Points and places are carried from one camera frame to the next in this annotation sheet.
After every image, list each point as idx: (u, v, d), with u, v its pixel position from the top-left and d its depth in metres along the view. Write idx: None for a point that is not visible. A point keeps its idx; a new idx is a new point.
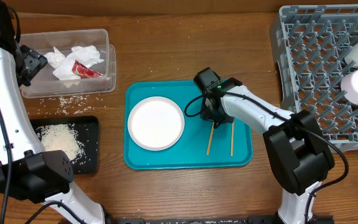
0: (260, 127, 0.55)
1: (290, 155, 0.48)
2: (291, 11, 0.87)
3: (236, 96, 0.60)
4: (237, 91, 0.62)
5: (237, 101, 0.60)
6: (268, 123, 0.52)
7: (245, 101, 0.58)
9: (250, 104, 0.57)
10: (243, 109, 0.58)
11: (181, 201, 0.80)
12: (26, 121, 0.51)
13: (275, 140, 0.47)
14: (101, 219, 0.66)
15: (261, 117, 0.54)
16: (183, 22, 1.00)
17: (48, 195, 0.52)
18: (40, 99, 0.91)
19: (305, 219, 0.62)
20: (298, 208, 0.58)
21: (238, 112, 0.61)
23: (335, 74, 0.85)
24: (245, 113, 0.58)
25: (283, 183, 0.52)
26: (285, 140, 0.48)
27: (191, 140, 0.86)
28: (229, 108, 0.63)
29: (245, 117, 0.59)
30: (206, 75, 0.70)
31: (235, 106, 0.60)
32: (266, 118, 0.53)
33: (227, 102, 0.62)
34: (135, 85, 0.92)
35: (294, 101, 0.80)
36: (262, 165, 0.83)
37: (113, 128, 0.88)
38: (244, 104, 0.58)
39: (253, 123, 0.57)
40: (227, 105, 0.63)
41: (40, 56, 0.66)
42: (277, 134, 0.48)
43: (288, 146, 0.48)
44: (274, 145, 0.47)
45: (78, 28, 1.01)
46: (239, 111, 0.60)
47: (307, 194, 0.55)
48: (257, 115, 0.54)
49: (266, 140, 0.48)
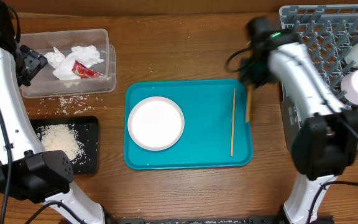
0: (301, 103, 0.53)
1: (321, 147, 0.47)
2: (291, 11, 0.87)
3: (291, 58, 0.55)
4: (294, 52, 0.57)
5: (290, 64, 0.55)
6: (314, 106, 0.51)
7: (300, 68, 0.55)
9: (303, 77, 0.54)
10: (293, 77, 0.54)
11: (181, 201, 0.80)
12: (26, 121, 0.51)
13: (315, 129, 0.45)
14: (101, 219, 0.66)
15: (309, 98, 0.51)
16: (183, 22, 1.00)
17: (48, 195, 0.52)
18: (40, 99, 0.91)
19: (307, 218, 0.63)
20: (305, 198, 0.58)
21: (283, 74, 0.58)
23: (335, 74, 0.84)
24: (293, 82, 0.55)
25: (298, 164, 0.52)
26: (325, 132, 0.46)
27: (191, 140, 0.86)
28: (275, 66, 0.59)
29: (291, 84, 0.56)
30: (261, 22, 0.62)
31: (284, 67, 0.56)
32: (314, 100, 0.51)
33: (278, 60, 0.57)
34: (135, 85, 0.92)
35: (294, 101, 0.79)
36: (262, 165, 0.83)
37: (113, 128, 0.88)
38: (296, 72, 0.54)
39: (296, 94, 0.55)
40: (273, 62, 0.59)
41: (40, 56, 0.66)
42: (319, 124, 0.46)
43: (324, 138, 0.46)
44: (312, 134, 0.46)
45: (78, 27, 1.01)
46: (285, 74, 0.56)
47: (317, 185, 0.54)
48: (306, 93, 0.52)
49: (307, 124, 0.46)
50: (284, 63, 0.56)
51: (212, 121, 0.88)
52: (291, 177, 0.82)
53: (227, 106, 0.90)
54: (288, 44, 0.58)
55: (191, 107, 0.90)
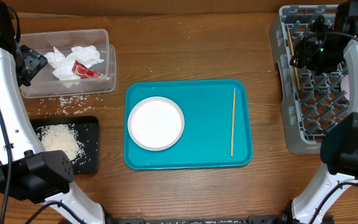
0: (355, 96, 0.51)
1: (353, 145, 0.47)
2: (291, 11, 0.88)
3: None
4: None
5: None
6: None
7: None
9: None
10: None
11: (181, 201, 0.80)
12: (26, 121, 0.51)
13: (355, 126, 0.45)
14: (101, 219, 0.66)
15: None
16: (183, 22, 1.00)
17: (48, 195, 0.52)
18: (40, 99, 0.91)
19: (312, 219, 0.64)
20: (317, 193, 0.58)
21: (350, 64, 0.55)
23: (335, 74, 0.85)
24: (357, 73, 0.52)
25: (324, 154, 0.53)
26: None
27: (191, 140, 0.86)
28: (347, 54, 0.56)
29: (352, 74, 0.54)
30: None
31: (357, 56, 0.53)
32: None
33: (353, 48, 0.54)
34: (135, 85, 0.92)
35: (294, 101, 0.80)
36: (262, 165, 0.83)
37: (113, 128, 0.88)
38: None
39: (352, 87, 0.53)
40: (348, 47, 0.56)
41: (40, 56, 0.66)
42: None
43: None
44: (351, 129, 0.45)
45: (78, 27, 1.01)
46: (353, 63, 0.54)
47: (335, 182, 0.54)
48: None
49: (350, 119, 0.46)
50: None
51: (214, 120, 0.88)
52: (291, 177, 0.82)
53: (226, 106, 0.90)
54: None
55: (191, 107, 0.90)
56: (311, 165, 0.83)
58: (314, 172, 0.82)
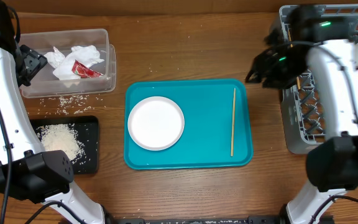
0: (330, 112, 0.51)
1: (340, 167, 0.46)
2: (291, 10, 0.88)
3: (334, 60, 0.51)
4: (338, 53, 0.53)
5: (331, 66, 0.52)
6: (344, 122, 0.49)
7: (339, 73, 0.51)
9: (339, 84, 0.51)
10: (329, 81, 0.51)
11: (181, 201, 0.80)
12: (26, 121, 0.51)
13: (339, 150, 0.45)
14: (101, 219, 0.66)
15: (342, 112, 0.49)
16: (183, 22, 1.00)
17: (48, 195, 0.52)
18: (40, 99, 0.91)
19: (309, 221, 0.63)
20: (311, 205, 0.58)
21: (317, 72, 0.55)
23: None
24: (328, 88, 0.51)
25: (309, 175, 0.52)
26: (348, 155, 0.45)
27: (191, 140, 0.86)
28: (313, 63, 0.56)
29: (322, 85, 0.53)
30: (309, 12, 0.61)
31: (324, 68, 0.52)
32: (345, 116, 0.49)
33: (319, 58, 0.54)
34: (135, 84, 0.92)
35: (294, 101, 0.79)
36: (262, 165, 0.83)
37: (113, 128, 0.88)
38: (334, 77, 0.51)
39: (324, 99, 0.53)
40: (312, 56, 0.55)
41: (40, 56, 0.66)
42: (344, 145, 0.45)
43: (345, 159, 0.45)
44: (335, 154, 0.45)
45: (78, 27, 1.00)
46: (322, 76, 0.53)
47: (327, 196, 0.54)
48: (337, 106, 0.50)
49: (332, 144, 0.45)
50: (324, 65, 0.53)
51: (213, 121, 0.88)
52: (291, 177, 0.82)
53: (226, 106, 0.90)
54: (334, 40, 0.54)
55: (191, 107, 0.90)
56: None
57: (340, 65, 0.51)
58: None
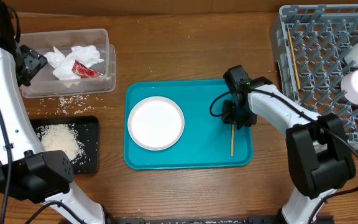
0: (284, 126, 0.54)
1: (312, 157, 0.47)
2: (291, 10, 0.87)
3: (263, 93, 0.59)
4: (266, 88, 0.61)
5: (264, 98, 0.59)
6: (293, 121, 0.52)
7: (273, 99, 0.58)
9: (276, 103, 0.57)
10: (269, 108, 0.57)
11: (181, 201, 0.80)
12: (26, 121, 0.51)
13: (297, 137, 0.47)
14: (101, 219, 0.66)
15: (287, 116, 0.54)
16: (183, 22, 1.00)
17: (48, 195, 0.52)
18: (40, 99, 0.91)
19: (308, 221, 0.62)
20: (305, 208, 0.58)
21: (262, 110, 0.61)
23: (335, 74, 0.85)
24: (271, 111, 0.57)
25: (299, 186, 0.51)
26: (307, 140, 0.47)
27: (191, 140, 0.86)
28: (255, 106, 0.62)
29: (270, 116, 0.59)
30: (237, 71, 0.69)
31: (262, 102, 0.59)
32: (292, 117, 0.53)
33: (255, 98, 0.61)
34: (135, 84, 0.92)
35: (294, 100, 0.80)
36: (262, 165, 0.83)
37: (113, 128, 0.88)
38: (270, 102, 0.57)
39: (277, 122, 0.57)
40: (252, 101, 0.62)
41: (40, 56, 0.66)
42: (300, 132, 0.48)
43: (309, 146, 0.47)
44: (296, 142, 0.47)
45: (78, 27, 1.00)
46: (265, 108, 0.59)
47: (319, 199, 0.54)
48: (282, 114, 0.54)
49: (289, 136, 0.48)
50: (260, 100, 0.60)
51: (212, 121, 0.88)
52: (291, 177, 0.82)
53: None
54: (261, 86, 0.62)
55: (191, 107, 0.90)
56: None
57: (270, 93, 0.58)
58: None
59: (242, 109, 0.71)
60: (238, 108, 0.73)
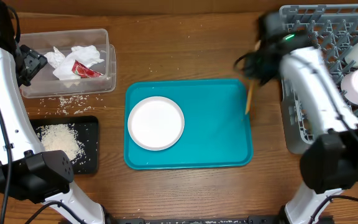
0: (314, 117, 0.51)
1: (334, 164, 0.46)
2: (291, 10, 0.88)
3: (305, 65, 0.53)
4: (308, 58, 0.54)
5: (304, 71, 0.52)
6: (328, 120, 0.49)
7: (312, 76, 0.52)
9: (314, 86, 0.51)
10: (305, 86, 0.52)
11: (181, 201, 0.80)
12: (26, 121, 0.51)
13: (329, 146, 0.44)
14: (101, 219, 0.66)
15: (323, 111, 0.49)
16: (183, 22, 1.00)
17: (48, 195, 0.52)
18: (40, 99, 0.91)
19: (309, 221, 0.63)
20: (309, 206, 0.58)
21: (294, 83, 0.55)
23: (336, 74, 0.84)
24: (304, 91, 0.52)
25: (305, 177, 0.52)
26: (338, 150, 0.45)
27: (191, 140, 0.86)
28: (285, 71, 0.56)
29: (300, 91, 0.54)
30: None
31: (298, 75, 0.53)
32: (329, 114, 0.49)
33: (290, 64, 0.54)
34: (136, 84, 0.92)
35: (294, 101, 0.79)
36: (262, 165, 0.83)
37: (113, 128, 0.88)
38: (309, 81, 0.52)
39: (307, 102, 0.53)
40: (285, 65, 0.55)
41: (40, 55, 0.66)
42: (333, 141, 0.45)
43: (336, 156, 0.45)
44: (325, 150, 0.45)
45: (78, 27, 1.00)
46: (299, 82, 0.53)
47: (324, 196, 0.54)
48: (319, 105, 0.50)
49: (320, 141, 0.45)
50: (297, 70, 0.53)
51: (216, 120, 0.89)
52: (291, 177, 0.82)
53: (226, 106, 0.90)
54: (302, 49, 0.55)
55: (191, 107, 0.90)
56: None
57: (312, 69, 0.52)
58: None
59: (263, 66, 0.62)
60: (260, 64, 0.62)
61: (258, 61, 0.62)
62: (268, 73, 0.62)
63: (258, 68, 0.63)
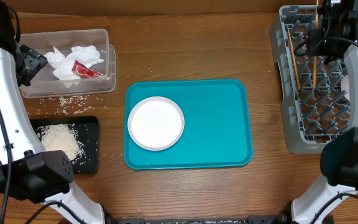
0: (355, 109, 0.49)
1: (355, 159, 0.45)
2: (291, 11, 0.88)
3: None
4: None
5: None
6: None
7: None
9: None
10: None
11: (181, 201, 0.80)
12: (26, 121, 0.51)
13: (357, 140, 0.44)
14: (101, 219, 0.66)
15: None
16: (183, 22, 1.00)
17: (48, 195, 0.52)
18: (40, 99, 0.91)
19: (312, 220, 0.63)
20: (317, 200, 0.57)
21: (349, 73, 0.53)
23: (336, 74, 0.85)
24: None
25: (324, 164, 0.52)
26: None
27: (191, 139, 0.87)
28: (346, 59, 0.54)
29: (352, 81, 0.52)
30: None
31: None
32: None
33: (354, 54, 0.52)
34: (135, 85, 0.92)
35: (294, 101, 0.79)
36: (262, 165, 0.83)
37: (113, 128, 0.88)
38: None
39: (353, 94, 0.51)
40: (350, 51, 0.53)
41: (40, 56, 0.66)
42: None
43: None
44: (352, 144, 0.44)
45: (78, 27, 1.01)
46: (355, 72, 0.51)
47: (335, 192, 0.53)
48: None
49: (351, 134, 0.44)
50: None
51: (222, 120, 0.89)
52: (291, 177, 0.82)
53: (226, 106, 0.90)
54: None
55: (191, 107, 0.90)
56: (311, 166, 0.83)
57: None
58: (314, 172, 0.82)
59: (328, 46, 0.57)
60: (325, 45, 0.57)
61: (324, 42, 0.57)
62: (331, 53, 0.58)
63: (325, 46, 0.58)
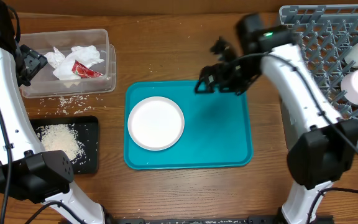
0: (297, 115, 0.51)
1: (318, 160, 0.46)
2: (291, 11, 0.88)
3: (285, 63, 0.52)
4: (287, 56, 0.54)
5: (284, 70, 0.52)
6: (311, 117, 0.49)
7: (294, 73, 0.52)
9: (297, 85, 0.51)
10: (287, 85, 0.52)
11: (181, 201, 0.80)
12: (25, 120, 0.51)
13: (312, 144, 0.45)
14: (101, 219, 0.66)
15: (305, 108, 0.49)
16: (183, 22, 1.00)
17: (48, 195, 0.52)
18: (40, 99, 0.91)
19: (307, 219, 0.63)
20: (304, 203, 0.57)
21: (277, 81, 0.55)
23: (335, 74, 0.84)
24: (288, 89, 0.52)
25: (295, 175, 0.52)
26: (322, 146, 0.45)
27: (190, 140, 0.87)
28: (267, 70, 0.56)
29: (283, 89, 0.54)
30: (252, 20, 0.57)
31: (280, 74, 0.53)
32: (311, 111, 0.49)
33: (271, 65, 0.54)
34: (135, 84, 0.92)
35: None
36: (262, 165, 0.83)
37: (113, 128, 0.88)
38: (291, 80, 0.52)
39: (289, 101, 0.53)
40: (265, 64, 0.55)
41: (40, 56, 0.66)
42: (315, 139, 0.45)
43: (321, 151, 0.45)
44: (309, 149, 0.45)
45: (78, 27, 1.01)
46: (281, 81, 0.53)
47: (316, 191, 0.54)
48: (301, 103, 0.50)
49: (303, 140, 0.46)
50: (278, 69, 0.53)
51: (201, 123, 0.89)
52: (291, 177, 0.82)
53: (227, 106, 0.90)
54: (283, 45, 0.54)
55: (191, 107, 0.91)
56: None
57: (293, 66, 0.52)
58: None
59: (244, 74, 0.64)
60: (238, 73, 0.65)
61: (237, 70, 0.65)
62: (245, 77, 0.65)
63: (233, 78, 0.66)
